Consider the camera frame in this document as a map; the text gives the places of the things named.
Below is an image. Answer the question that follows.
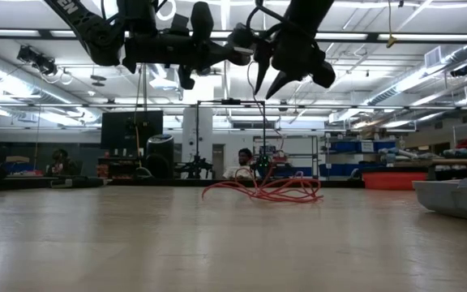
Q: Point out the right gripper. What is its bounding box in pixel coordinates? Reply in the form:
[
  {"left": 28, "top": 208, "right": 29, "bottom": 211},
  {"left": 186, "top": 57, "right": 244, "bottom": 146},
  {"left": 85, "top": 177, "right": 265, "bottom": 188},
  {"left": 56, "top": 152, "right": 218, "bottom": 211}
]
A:
[{"left": 253, "top": 24, "right": 337, "bottom": 101}]

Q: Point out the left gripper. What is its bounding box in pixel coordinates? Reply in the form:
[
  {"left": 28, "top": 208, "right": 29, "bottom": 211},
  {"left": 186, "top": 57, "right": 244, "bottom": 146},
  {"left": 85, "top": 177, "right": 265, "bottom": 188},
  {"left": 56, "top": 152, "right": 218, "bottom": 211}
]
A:
[{"left": 122, "top": 0, "right": 254, "bottom": 91}]

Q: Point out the thin red wire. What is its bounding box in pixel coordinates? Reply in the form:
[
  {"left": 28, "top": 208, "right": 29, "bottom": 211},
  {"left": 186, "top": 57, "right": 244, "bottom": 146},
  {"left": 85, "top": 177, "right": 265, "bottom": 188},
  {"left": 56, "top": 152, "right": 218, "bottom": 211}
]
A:
[{"left": 201, "top": 60, "right": 324, "bottom": 204}]

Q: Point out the white pillar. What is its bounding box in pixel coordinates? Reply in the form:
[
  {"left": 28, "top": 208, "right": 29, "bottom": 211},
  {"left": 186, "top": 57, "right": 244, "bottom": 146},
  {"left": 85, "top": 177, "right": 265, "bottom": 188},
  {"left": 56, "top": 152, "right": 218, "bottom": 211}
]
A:
[{"left": 181, "top": 76, "right": 215, "bottom": 180}]

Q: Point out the person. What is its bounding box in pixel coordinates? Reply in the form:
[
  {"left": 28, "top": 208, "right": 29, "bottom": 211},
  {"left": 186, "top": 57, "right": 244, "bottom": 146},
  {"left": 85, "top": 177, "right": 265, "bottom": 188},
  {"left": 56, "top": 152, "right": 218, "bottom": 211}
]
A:
[
  {"left": 221, "top": 148, "right": 259, "bottom": 180},
  {"left": 45, "top": 148, "right": 81, "bottom": 178}
]

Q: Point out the black monitor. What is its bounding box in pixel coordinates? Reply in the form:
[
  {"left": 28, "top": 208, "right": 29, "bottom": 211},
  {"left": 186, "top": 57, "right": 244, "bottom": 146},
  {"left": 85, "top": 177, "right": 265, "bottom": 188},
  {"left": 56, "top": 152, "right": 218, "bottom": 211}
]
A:
[{"left": 101, "top": 109, "right": 165, "bottom": 151}]

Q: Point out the red plastic bin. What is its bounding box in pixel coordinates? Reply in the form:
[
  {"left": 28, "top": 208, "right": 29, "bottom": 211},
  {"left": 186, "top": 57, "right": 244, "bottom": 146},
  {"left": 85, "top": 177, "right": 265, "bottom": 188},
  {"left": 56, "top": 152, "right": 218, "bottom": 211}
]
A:
[{"left": 362, "top": 171, "right": 428, "bottom": 191}]

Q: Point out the wooden room table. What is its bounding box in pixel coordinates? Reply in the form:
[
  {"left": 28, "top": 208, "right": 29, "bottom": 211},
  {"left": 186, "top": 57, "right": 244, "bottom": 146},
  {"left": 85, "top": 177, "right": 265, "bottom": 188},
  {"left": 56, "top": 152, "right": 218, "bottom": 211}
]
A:
[{"left": 395, "top": 157, "right": 467, "bottom": 182}]

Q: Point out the grey tool kit case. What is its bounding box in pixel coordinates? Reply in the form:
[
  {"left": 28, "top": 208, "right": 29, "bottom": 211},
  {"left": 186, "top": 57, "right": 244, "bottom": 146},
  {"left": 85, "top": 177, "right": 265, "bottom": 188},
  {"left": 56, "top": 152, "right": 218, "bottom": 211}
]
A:
[{"left": 411, "top": 177, "right": 467, "bottom": 225}]

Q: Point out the black room station frame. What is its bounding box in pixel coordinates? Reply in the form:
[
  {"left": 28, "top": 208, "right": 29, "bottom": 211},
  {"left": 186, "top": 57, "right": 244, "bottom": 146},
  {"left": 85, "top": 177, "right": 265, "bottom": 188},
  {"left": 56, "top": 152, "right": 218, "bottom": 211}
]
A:
[{"left": 195, "top": 98, "right": 267, "bottom": 179}]

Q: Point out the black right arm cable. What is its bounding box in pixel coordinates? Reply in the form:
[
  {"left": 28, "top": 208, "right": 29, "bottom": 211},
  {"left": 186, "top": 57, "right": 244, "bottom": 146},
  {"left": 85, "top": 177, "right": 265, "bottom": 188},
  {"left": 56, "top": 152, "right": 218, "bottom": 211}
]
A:
[{"left": 246, "top": 3, "right": 295, "bottom": 41}]

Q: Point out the white cable ring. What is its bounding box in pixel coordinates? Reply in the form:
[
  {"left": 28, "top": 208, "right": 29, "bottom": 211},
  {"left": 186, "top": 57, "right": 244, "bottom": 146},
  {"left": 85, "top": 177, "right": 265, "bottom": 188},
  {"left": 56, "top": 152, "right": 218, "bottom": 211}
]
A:
[{"left": 155, "top": 0, "right": 178, "bottom": 22}]

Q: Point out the silver ceiling duct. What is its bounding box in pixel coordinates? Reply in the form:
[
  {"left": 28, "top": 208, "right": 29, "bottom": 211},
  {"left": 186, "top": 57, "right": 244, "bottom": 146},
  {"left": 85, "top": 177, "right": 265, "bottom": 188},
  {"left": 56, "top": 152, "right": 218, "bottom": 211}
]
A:
[{"left": 365, "top": 42, "right": 467, "bottom": 107}]

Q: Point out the black overhead frame bar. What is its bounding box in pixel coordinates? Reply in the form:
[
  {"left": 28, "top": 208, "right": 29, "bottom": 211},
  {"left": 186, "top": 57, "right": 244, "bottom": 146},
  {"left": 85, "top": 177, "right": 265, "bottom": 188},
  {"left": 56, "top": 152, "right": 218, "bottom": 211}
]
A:
[{"left": 0, "top": 28, "right": 467, "bottom": 45}]

